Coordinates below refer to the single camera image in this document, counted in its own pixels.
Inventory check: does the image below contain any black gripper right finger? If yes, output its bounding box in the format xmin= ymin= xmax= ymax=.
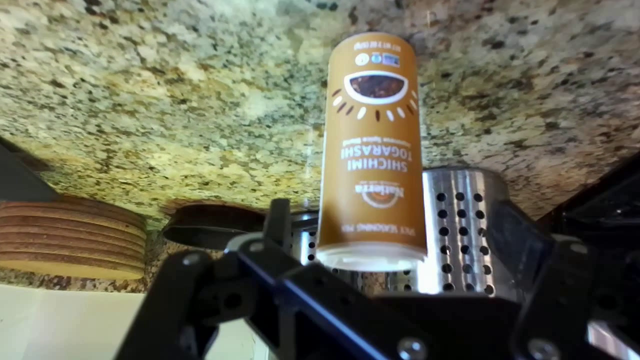
xmin=487 ymin=200 xmax=640 ymax=360

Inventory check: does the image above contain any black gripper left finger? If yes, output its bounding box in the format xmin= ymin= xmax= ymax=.
xmin=115 ymin=198 xmax=373 ymax=360

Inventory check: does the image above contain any brown spice bottle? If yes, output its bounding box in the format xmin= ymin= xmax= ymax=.
xmin=315 ymin=32 xmax=425 ymax=272

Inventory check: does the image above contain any small black dish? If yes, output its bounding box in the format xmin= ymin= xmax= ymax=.
xmin=162 ymin=204 xmax=263 ymax=249

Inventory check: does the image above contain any rear perforated utensil holder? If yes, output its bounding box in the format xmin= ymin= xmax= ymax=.
xmin=289 ymin=167 xmax=513 ymax=297

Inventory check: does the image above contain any stack of cork coasters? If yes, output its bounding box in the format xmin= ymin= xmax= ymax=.
xmin=0 ymin=195 xmax=146 ymax=279

